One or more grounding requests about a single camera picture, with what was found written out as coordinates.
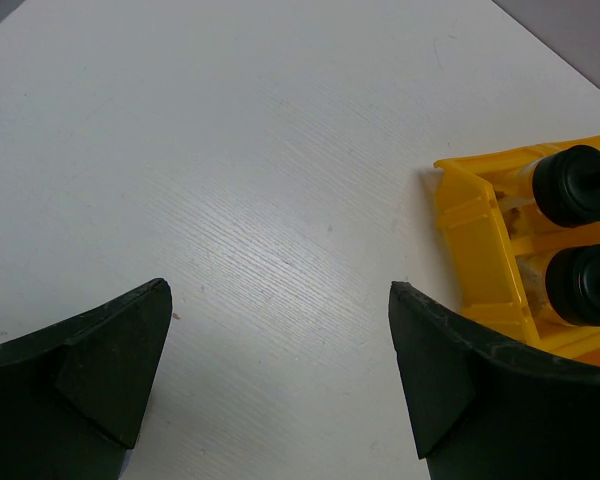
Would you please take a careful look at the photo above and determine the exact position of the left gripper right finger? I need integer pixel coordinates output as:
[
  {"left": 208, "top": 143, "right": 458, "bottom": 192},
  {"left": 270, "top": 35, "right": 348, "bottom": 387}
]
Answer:
[{"left": 388, "top": 282, "right": 600, "bottom": 479}]

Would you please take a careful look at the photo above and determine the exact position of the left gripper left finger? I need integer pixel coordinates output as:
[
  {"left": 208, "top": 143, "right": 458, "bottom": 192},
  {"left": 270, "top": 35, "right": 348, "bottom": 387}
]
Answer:
[{"left": 0, "top": 278, "right": 172, "bottom": 479}]

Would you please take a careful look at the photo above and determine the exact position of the yellow four-compartment bin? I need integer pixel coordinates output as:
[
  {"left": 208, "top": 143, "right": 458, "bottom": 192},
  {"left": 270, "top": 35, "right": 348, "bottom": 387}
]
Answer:
[{"left": 434, "top": 140, "right": 600, "bottom": 367}]

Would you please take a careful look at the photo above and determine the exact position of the black-cap white spice jar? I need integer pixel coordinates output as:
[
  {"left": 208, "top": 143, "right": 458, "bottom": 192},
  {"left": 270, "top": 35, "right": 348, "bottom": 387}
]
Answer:
[{"left": 516, "top": 244, "right": 600, "bottom": 327}]

